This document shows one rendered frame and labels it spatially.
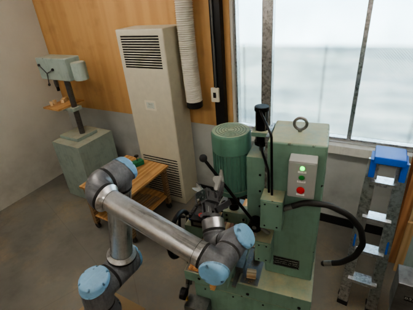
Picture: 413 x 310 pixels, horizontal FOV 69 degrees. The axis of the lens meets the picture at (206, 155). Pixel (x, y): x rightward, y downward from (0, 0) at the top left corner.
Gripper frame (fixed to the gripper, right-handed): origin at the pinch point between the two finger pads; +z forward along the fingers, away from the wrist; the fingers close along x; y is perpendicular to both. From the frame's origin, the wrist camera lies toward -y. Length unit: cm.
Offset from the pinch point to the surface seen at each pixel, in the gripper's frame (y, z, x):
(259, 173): -11.8, -3.1, -17.7
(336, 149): -145, 57, -16
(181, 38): -34, 155, 38
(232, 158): -2.5, 3.6, -12.0
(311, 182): -11.8, -16.4, -38.4
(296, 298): -45, -51, -2
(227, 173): -5.2, 0.3, -5.8
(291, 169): -5.4, -11.1, -35.0
